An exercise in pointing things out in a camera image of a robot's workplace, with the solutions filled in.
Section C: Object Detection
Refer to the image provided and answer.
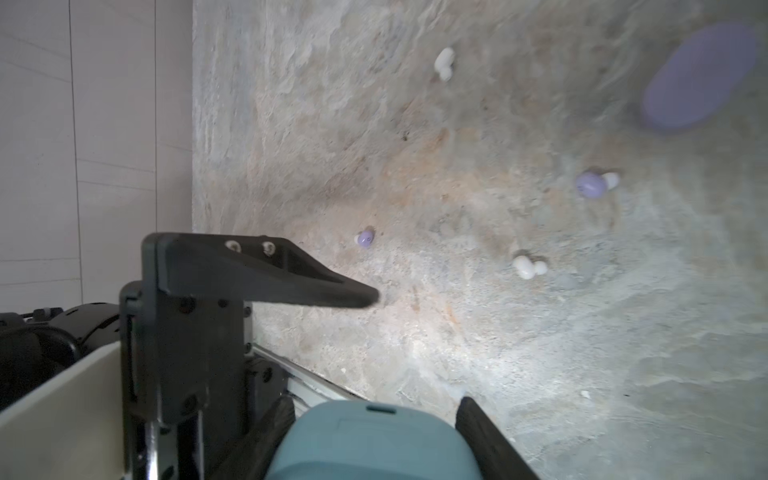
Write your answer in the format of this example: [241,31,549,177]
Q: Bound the purple earbud charging case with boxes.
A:
[640,22,759,131]

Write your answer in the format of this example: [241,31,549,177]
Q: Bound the white earbud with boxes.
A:
[433,47,455,82]
[512,255,549,280]

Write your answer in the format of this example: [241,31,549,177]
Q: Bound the purple earbud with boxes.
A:
[354,228,376,248]
[576,171,620,199]

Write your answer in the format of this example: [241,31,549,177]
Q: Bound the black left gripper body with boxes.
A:
[119,281,287,479]

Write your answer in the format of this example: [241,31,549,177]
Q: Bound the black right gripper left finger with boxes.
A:
[210,396,296,480]

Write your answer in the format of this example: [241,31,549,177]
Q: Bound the light blue earbud charging case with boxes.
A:
[266,400,482,479]

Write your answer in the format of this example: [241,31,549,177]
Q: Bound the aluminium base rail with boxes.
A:
[249,345,363,417]

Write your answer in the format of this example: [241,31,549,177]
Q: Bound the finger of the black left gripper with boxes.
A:
[141,232,379,309]

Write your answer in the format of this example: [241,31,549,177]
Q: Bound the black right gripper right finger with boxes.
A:
[455,397,539,480]

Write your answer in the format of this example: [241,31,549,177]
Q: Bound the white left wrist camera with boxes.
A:
[1,342,125,479]

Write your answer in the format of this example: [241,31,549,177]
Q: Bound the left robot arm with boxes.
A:
[1,233,379,479]

